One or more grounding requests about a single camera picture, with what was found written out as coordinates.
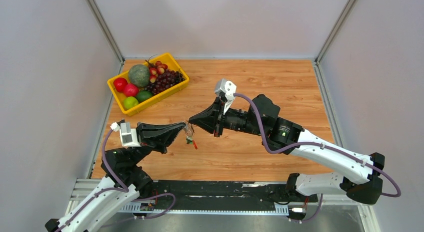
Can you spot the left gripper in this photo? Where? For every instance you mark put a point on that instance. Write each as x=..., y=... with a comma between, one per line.
x=157, y=136

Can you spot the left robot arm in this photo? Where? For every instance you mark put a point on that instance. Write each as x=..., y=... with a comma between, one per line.
x=124, y=181

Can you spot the metal key holder red handle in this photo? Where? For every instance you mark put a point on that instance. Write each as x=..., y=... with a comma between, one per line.
x=189, y=132

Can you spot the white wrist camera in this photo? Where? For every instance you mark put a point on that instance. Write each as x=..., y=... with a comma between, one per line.
x=228, y=88
x=128, y=136

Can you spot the pink red apple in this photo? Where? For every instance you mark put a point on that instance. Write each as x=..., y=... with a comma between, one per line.
x=130, y=90

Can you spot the key with green tag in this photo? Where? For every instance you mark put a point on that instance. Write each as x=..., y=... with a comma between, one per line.
x=189, y=140

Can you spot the red cherries bunch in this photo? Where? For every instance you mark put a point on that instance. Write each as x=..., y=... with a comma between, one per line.
x=156, y=69

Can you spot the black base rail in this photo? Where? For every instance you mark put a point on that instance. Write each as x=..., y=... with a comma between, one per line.
x=221, y=198

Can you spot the light green apple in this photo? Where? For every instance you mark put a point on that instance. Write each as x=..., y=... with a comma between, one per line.
x=130, y=102

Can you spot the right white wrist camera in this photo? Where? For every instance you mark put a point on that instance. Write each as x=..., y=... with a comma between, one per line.
x=228, y=88

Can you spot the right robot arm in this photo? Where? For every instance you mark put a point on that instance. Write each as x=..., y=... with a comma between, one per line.
x=352, y=174

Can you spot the dark purple grape bunch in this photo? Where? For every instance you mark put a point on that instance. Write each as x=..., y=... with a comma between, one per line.
x=165, y=81

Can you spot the green melon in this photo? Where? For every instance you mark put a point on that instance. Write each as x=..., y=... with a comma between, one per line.
x=139, y=75

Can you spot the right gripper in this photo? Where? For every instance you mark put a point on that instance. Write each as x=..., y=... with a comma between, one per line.
x=211, y=119

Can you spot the yellow plastic tray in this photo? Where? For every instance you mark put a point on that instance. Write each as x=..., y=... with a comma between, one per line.
x=165, y=58

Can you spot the dark green lime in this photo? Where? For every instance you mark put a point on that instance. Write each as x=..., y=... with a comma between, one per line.
x=143, y=95

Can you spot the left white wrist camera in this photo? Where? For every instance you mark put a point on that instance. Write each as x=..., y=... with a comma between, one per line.
x=128, y=136

